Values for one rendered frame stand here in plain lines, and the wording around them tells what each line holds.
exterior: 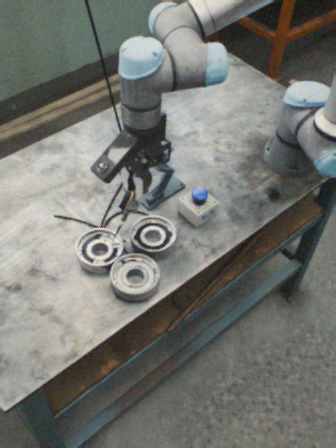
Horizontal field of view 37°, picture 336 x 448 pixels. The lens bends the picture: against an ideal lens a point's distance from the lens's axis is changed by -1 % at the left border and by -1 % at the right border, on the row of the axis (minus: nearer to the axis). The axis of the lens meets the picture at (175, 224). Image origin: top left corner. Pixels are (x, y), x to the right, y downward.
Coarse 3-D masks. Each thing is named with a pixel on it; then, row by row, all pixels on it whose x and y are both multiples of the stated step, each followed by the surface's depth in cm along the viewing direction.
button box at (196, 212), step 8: (184, 200) 122; (192, 200) 122; (208, 200) 122; (216, 200) 123; (184, 208) 122; (192, 208) 120; (200, 208) 121; (208, 208) 121; (216, 208) 123; (184, 216) 124; (192, 216) 121; (200, 216) 120; (208, 216) 123; (200, 224) 123
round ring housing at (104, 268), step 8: (88, 232) 115; (96, 232) 116; (104, 232) 116; (112, 232) 115; (80, 240) 114; (96, 240) 115; (104, 240) 115; (120, 240) 114; (80, 248) 113; (88, 248) 113; (96, 248) 116; (104, 248) 116; (112, 248) 114; (120, 248) 114; (80, 256) 112; (96, 256) 112; (104, 256) 112; (120, 256) 112; (80, 264) 112; (88, 264) 109; (96, 264) 109; (104, 264) 109; (112, 264) 110; (96, 272) 112; (104, 272) 112
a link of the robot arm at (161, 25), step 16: (192, 0) 95; (208, 0) 94; (224, 0) 94; (240, 0) 94; (256, 0) 95; (272, 0) 96; (160, 16) 96; (176, 16) 95; (192, 16) 94; (208, 16) 94; (224, 16) 95; (240, 16) 97; (160, 32) 95; (208, 32) 97
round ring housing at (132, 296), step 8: (128, 256) 111; (136, 256) 112; (144, 256) 111; (120, 264) 111; (152, 264) 111; (112, 272) 109; (128, 272) 110; (136, 272) 112; (144, 272) 110; (112, 280) 107; (144, 280) 109; (120, 288) 106; (152, 288) 106; (120, 296) 109; (128, 296) 106; (136, 296) 106; (144, 296) 107
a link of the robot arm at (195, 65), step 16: (176, 32) 92; (192, 32) 92; (176, 48) 88; (192, 48) 88; (208, 48) 88; (224, 48) 89; (176, 64) 86; (192, 64) 87; (208, 64) 87; (224, 64) 89; (176, 80) 87; (192, 80) 88; (208, 80) 89; (224, 80) 91
